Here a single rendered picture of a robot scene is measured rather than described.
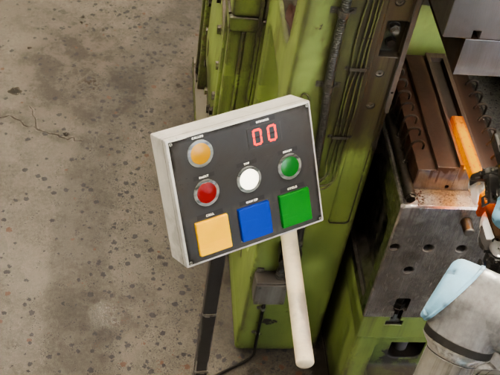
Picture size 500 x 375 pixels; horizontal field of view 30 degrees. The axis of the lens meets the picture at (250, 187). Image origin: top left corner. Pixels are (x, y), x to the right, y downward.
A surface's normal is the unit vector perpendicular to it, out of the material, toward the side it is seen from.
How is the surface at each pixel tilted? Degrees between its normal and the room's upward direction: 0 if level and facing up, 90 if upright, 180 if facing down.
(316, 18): 90
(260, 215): 60
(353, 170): 90
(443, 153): 0
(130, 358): 0
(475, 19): 90
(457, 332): 54
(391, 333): 90
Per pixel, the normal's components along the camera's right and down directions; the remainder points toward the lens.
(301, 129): 0.48, 0.24
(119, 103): 0.12, -0.69
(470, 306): -0.25, 0.00
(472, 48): 0.07, 0.73
